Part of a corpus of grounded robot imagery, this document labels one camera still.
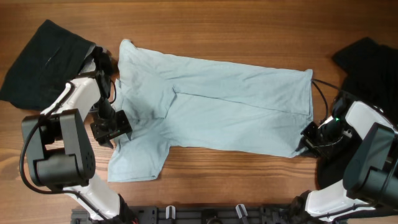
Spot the light blue t-shirt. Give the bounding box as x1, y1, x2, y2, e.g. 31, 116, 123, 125
108, 39, 313, 182

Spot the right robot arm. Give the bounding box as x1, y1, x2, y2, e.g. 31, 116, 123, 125
287, 94, 397, 223

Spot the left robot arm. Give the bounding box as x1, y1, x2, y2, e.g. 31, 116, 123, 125
19, 70, 139, 223

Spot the folded grey white garment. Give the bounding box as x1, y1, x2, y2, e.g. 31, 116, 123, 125
78, 44, 96, 75

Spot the folded black garment underneath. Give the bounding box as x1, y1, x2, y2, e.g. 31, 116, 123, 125
91, 46, 114, 77

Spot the black t-shirt under pile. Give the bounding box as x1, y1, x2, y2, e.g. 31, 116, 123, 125
317, 37, 397, 189

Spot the left white rail clip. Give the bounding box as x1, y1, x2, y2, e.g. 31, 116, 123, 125
165, 205, 176, 220

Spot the white rail clip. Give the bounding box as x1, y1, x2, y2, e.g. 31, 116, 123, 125
165, 205, 176, 220
235, 204, 249, 224

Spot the right white rail clip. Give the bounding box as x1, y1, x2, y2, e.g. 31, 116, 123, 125
235, 204, 249, 224

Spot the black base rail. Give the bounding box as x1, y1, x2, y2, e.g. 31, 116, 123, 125
70, 203, 299, 224

